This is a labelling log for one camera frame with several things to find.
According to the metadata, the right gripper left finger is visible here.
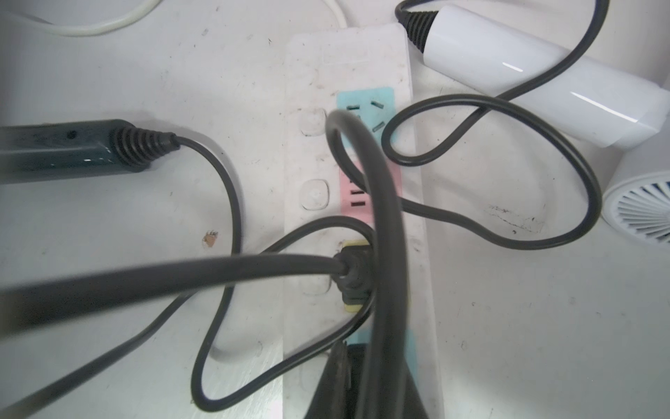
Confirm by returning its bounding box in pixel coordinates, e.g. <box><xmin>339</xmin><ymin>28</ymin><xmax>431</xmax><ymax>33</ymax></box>
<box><xmin>305</xmin><ymin>341</ymin><xmax>350</xmax><ymax>419</ymax></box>

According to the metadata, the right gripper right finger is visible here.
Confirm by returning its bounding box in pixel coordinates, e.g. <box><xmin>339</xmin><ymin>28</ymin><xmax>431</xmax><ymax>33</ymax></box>
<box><xmin>401</xmin><ymin>366</ymin><xmax>429</xmax><ymax>419</ymax></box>

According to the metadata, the white dryer black cable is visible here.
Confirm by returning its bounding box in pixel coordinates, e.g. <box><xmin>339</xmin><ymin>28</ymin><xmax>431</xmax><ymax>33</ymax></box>
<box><xmin>323</xmin><ymin>0</ymin><xmax>611</xmax><ymax>419</ymax></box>

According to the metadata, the black hair dryer cable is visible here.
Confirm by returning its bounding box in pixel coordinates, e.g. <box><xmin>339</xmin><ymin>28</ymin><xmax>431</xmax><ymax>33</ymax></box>
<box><xmin>0</xmin><ymin>133</ymin><xmax>378</xmax><ymax>419</ymax></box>

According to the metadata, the white power strip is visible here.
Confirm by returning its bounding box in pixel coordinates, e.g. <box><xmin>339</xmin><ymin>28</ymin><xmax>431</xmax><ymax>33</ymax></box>
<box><xmin>282</xmin><ymin>23</ymin><xmax>446</xmax><ymax>419</ymax></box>

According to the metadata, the white power strip cable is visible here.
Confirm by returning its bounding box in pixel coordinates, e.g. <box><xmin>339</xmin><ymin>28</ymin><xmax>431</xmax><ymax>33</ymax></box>
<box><xmin>0</xmin><ymin>0</ymin><xmax>349</xmax><ymax>38</ymax></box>

